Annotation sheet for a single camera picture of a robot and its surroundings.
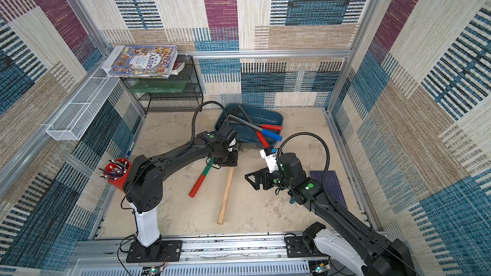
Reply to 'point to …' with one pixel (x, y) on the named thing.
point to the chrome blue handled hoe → (267, 133)
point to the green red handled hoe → (200, 177)
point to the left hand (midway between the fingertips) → (237, 164)
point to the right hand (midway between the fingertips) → (256, 177)
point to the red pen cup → (117, 172)
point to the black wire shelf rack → (179, 92)
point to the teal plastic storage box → (255, 114)
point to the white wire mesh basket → (73, 121)
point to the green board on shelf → (157, 86)
